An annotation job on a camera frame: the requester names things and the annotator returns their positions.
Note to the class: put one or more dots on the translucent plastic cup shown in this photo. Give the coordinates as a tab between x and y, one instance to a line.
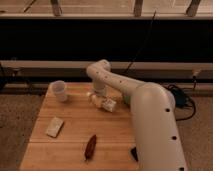
59	90

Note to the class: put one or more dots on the brown dried pod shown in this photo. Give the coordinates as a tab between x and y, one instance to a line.
90	147

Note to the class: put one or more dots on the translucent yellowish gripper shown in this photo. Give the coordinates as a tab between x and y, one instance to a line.
96	99

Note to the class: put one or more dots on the white sponge block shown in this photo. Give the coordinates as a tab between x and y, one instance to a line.
54	127

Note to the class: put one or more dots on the wooden table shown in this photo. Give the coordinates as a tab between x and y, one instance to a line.
114	131

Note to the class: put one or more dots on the green bowl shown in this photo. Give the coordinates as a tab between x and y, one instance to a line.
126	99

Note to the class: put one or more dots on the black smartphone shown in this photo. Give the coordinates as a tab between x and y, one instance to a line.
134	153

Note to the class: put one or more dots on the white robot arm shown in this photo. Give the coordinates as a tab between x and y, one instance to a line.
157	139

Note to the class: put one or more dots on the small white labelled bottle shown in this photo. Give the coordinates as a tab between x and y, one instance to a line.
108	104

